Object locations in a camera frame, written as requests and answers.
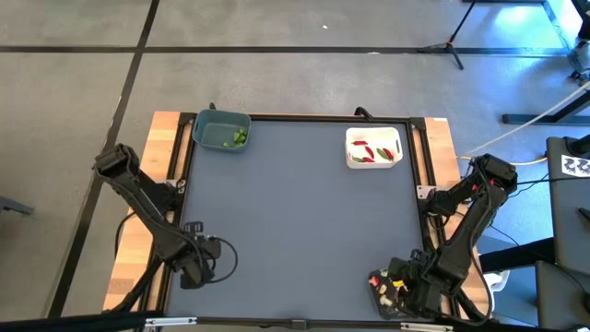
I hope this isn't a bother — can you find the black stand base bar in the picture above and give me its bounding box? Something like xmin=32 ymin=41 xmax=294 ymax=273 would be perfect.
xmin=501 ymin=89 xmax=590 ymax=126

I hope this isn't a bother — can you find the white plastic basket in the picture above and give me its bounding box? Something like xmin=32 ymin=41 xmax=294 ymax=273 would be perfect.
xmin=344 ymin=126 xmax=405 ymax=171

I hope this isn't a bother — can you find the white fiducial tag sheet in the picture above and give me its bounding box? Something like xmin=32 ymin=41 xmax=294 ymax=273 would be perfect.
xmin=560 ymin=153 xmax=590 ymax=177

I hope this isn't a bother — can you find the silver aluminium bracket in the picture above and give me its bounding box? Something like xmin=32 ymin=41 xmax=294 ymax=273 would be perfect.
xmin=144 ymin=315 xmax=198 ymax=329
xmin=398 ymin=322 xmax=455 ymax=332

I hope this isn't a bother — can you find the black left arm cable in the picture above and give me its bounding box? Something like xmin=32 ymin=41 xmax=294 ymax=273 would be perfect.
xmin=206 ymin=235 xmax=240 ymax=284

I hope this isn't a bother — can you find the person's leg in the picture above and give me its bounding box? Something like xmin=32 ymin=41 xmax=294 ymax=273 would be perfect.
xmin=571 ymin=0 xmax=590 ymax=42

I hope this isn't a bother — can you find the yellow cable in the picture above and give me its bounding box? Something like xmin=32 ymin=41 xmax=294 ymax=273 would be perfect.
xmin=456 ymin=155 xmax=549 ymax=167

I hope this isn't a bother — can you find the black tripod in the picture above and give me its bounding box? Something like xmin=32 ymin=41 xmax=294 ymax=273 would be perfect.
xmin=417 ymin=0 xmax=478 ymax=71

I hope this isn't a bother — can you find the black cable conduit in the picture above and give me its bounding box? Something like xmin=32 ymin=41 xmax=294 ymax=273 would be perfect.
xmin=419 ymin=220 xmax=493 ymax=323
xmin=104 ymin=209 xmax=183 ymax=315

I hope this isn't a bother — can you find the black right cable conduit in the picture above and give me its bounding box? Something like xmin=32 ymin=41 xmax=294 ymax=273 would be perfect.
xmin=419 ymin=220 xmax=493 ymax=323

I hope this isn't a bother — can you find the black diagonal beam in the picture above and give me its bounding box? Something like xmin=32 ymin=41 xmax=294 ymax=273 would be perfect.
xmin=478 ymin=236 xmax=557 ymax=274

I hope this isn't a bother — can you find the white hose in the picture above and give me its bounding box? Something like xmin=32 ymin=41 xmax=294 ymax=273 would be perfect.
xmin=463 ymin=80 xmax=590 ymax=156

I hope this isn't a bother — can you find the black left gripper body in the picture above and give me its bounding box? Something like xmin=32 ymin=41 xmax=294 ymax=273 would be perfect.
xmin=177 ymin=220 xmax=223 ymax=291

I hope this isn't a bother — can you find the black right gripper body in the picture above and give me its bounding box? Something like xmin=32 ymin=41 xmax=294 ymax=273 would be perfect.
xmin=385 ymin=250 xmax=446 ymax=320

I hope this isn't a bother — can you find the dark grey plastic basket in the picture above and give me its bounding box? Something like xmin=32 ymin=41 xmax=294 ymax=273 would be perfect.
xmin=367 ymin=267 xmax=444 ymax=321

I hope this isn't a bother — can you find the grey chair leg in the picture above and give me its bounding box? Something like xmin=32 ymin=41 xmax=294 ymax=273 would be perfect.
xmin=0 ymin=195 xmax=34 ymax=216

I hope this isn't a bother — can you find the black cable tangle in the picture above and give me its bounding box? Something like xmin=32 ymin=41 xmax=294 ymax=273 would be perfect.
xmin=488 ymin=172 xmax=561 ymax=248

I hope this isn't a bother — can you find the white plastic object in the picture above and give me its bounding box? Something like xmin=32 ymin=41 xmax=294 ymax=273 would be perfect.
xmin=482 ymin=269 xmax=512 ymax=313

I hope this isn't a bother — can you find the dark grey box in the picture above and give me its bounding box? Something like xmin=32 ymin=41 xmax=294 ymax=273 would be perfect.
xmin=534 ymin=260 xmax=590 ymax=331

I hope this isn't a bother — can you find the black metal table frame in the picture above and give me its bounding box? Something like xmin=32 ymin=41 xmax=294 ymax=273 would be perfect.
xmin=137 ymin=110 xmax=497 ymax=332

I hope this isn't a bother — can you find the dark grey cabinet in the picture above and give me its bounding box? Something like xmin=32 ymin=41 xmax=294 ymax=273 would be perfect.
xmin=546 ymin=134 xmax=590 ymax=278

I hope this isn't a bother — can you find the black left cable conduit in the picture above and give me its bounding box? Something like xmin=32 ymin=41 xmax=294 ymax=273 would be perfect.
xmin=104 ymin=209 xmax=183 ymax=315

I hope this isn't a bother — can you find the blue plastic basket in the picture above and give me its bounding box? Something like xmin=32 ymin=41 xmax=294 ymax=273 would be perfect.
xmin=191 ymin=109 xmax=253 ymax=154

